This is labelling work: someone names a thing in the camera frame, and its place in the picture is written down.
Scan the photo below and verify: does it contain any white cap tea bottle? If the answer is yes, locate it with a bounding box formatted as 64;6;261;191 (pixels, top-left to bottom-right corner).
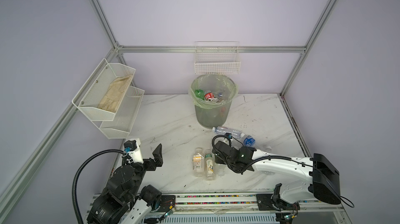
192;148;205;177

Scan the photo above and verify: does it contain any red white label bottle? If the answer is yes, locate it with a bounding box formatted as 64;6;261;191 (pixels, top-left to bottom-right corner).
204;91;219;103

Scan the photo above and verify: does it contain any green soda bottle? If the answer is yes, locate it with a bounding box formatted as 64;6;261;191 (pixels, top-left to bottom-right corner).
194;89;205;100

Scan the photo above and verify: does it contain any lime green label bottle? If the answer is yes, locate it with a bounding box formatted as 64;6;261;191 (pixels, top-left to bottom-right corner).
216;164;226;177

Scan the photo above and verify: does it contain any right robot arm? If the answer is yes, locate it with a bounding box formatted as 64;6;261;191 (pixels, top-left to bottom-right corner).
212;141;341;211

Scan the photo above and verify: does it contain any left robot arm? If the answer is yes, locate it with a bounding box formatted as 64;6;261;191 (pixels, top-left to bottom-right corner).
86;140;163;224

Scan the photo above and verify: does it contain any mesh waste bin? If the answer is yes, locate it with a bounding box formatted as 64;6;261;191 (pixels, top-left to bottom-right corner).
189;74;239;129

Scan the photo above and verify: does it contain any green bin liner bag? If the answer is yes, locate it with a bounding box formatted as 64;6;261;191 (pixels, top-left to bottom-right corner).
188;74;239;109

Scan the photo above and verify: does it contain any green cap crane label bottle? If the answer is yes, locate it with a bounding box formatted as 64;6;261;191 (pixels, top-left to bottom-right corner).
205;149;215;180

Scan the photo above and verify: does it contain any clear purple label bottle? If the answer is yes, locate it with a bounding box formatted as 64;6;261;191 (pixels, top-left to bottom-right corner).
212;126;245;140

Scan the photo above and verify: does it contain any Pocari Sweat bottle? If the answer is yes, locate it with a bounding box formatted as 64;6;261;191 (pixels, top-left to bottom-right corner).
243;135;256;148

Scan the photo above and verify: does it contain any lower white mesh shelf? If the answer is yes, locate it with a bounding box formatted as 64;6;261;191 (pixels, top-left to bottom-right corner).
100;86;144;139

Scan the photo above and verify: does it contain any white mesh shelf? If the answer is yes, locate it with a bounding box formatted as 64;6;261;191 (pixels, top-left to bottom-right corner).
72;59;135;121
100;86;144;139

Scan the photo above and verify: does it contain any upper white mesh shelf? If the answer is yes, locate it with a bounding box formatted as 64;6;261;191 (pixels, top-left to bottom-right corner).
72;59;135;121

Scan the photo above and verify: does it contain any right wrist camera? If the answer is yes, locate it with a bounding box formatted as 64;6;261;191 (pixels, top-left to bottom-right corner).
223;133;232;146

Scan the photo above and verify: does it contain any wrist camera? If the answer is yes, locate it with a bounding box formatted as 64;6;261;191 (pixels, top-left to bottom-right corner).
223;133;232;146
124;139;144;164

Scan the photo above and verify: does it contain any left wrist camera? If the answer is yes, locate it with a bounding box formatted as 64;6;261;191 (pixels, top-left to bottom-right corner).
124;139;144;164

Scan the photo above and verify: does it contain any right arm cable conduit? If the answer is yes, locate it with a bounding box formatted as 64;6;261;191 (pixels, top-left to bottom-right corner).
211;134;355;209

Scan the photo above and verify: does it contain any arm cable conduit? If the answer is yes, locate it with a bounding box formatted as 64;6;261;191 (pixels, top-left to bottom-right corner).
211;134;355;209
71;148;126;224

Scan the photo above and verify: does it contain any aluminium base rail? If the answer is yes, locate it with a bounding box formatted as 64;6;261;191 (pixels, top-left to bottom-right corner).
82;190;352;224

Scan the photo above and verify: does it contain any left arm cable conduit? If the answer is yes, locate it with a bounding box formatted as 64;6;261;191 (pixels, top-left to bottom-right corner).
71;148;126;224

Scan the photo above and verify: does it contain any white wire wall basket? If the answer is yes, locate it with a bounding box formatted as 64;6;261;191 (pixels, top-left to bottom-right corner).
194;41;241;75

